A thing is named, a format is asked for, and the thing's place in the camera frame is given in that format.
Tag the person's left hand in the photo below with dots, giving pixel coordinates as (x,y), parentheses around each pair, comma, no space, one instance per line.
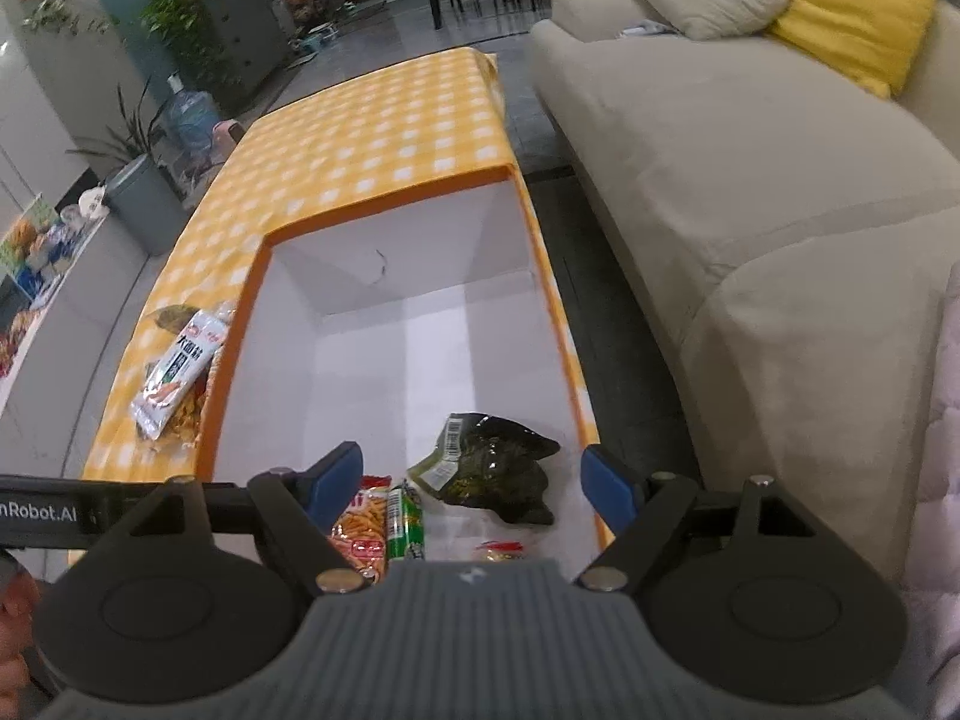
(15,596)

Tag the clear candy packet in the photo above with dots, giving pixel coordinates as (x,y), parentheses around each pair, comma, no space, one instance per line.
(499,551)

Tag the beige sofa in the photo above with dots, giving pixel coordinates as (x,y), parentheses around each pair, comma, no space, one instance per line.
(750,165)

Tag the yellow pillow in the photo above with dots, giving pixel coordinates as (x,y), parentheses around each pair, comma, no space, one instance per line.
(847,15)

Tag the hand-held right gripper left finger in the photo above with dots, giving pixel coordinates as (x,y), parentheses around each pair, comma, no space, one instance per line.
(337,484)

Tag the yellow noodle snack packet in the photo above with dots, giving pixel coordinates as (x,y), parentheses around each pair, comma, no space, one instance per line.
(187,420)

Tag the red pretzel stick bag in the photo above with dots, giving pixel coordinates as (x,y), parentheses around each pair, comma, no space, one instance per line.
(364,532)

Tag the blue water bottle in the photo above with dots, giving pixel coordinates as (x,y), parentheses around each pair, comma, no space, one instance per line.
(191,116)

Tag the white round object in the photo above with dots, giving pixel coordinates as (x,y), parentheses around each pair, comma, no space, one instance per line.
(94,202)

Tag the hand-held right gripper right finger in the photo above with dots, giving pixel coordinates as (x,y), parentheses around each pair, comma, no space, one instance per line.
(607,487)

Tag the green label snack packet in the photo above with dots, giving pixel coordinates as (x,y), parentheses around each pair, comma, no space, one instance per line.
(172,317)

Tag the long leaf potted plant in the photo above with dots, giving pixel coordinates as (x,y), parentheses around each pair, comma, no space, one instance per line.
(127,139)

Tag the grey drawer dresser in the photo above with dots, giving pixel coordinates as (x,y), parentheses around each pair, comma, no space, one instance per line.
(247,37)

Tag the colourful printed sheet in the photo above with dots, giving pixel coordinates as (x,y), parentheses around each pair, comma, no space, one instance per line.
(34,262)

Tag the pink plastic container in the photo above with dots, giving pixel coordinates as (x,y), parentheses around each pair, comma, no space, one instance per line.
(227,136)

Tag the white breadstick packet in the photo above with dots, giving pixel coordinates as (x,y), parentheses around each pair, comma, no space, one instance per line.
(176,371)

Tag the dark seaweed packet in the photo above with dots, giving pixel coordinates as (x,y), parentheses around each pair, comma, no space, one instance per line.
(495,472)

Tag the green tube snack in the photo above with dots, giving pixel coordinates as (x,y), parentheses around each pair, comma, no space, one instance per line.
(405,525)

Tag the orange cardboard box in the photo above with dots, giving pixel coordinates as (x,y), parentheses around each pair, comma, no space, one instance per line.
(360,270)

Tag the small white device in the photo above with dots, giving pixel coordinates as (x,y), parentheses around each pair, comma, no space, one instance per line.
(643,30)

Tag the yellow checked tablecloth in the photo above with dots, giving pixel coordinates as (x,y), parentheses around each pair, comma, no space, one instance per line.
(375,127)

